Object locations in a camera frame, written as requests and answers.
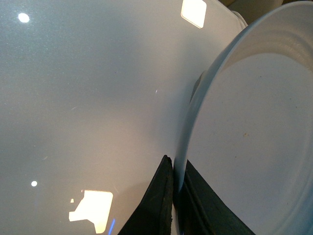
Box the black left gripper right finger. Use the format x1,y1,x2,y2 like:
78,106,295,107
178,161,254,235

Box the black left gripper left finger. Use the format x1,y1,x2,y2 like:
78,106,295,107
119,155,174,235

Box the white round plate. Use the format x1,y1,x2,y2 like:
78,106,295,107
174,1,313,235

